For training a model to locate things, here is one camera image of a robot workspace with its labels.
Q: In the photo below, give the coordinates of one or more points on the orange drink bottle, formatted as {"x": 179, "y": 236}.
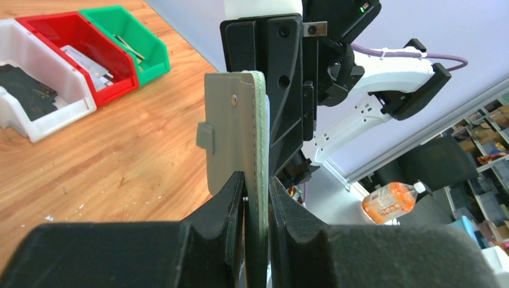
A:
{"x": 391, "y": 201}

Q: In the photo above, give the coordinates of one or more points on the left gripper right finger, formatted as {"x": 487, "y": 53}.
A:
{"x": 307, "y": 252}

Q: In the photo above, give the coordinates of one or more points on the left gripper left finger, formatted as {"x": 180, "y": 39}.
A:
{"x": 202, "y": 250}

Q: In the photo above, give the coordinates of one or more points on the storage shelves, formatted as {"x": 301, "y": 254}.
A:
{"x": 460, "y": 185}

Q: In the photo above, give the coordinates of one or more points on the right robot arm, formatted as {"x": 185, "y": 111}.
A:
{"x": 323, "y": 90}

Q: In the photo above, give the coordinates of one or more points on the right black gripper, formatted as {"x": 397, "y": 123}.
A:
{"x": 245, "y": 47}

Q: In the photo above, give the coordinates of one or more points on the white plastic bin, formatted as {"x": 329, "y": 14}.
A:
{"x": 23, "y": 49}

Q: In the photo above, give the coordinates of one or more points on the white cards in red bin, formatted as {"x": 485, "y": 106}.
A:
{"x": 100, "y": 76}

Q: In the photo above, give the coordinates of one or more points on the black cards in white bin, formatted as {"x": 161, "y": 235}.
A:
{"x": 36, "y": 98}

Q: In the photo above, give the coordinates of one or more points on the red plastic bin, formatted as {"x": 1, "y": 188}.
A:
{"x": 73, "y": 29}

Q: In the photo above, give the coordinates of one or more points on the gold cards in green bin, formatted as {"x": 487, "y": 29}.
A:
{"x": 139, "y": 57}

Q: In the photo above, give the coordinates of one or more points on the green plastic bin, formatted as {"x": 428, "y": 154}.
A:
{"x": 116, "y": 20}

